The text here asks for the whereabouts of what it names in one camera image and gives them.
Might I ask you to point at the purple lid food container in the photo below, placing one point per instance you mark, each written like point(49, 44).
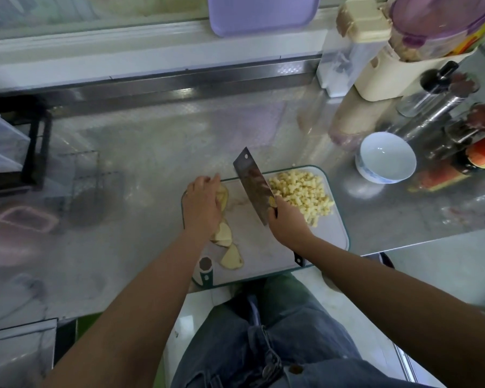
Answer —
point(444, 26)

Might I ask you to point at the person's right hand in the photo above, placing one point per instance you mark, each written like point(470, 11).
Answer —
point(289, 226)

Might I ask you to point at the person's blue jeans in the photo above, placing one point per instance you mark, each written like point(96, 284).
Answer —
point(250, 347)

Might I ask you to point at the steel bin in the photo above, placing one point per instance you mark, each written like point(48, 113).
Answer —
point(16, 355)

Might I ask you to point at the glass bottle black cap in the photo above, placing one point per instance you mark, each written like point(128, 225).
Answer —
point(428, 89)

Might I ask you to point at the pile of yellow potato slices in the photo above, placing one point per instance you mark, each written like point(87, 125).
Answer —
point(224, 238)

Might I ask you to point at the glass jar red lid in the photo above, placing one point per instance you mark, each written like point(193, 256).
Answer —
point(478, 121)

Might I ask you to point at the clear container cream lid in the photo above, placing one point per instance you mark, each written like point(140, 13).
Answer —
point(349, 54)

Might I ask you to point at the person's right forearm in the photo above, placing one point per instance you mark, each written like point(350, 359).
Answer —
point(408, 315)

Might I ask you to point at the person's left hand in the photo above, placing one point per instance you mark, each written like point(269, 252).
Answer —
point(202, 210)

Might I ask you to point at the person's left forearm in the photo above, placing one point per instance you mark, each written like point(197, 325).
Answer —
point(121, 319)

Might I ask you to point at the purple plastic cutting board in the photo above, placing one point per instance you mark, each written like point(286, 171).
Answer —
point(263, 12)

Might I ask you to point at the black metal rack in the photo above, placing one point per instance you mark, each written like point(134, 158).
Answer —
point(36, 149)

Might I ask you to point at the green mat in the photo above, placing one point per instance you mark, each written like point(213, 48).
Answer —
point(87, 325)

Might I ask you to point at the cream plastic canister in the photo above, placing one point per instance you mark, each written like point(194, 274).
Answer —
point(388, 80)

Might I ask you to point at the clear plastic storage box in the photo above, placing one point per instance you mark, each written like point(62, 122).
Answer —
point(1, 145)

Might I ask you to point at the pile of diced potato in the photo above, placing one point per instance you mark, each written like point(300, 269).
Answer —
point(301, 194)

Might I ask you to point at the white cutting board green rim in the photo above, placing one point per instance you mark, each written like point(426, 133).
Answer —
point(327, 238)

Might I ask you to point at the steel cleaver knife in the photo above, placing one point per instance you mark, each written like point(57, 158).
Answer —
point(255, 183)

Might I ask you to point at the white bowl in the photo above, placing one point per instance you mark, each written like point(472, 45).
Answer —
point(386, 157)

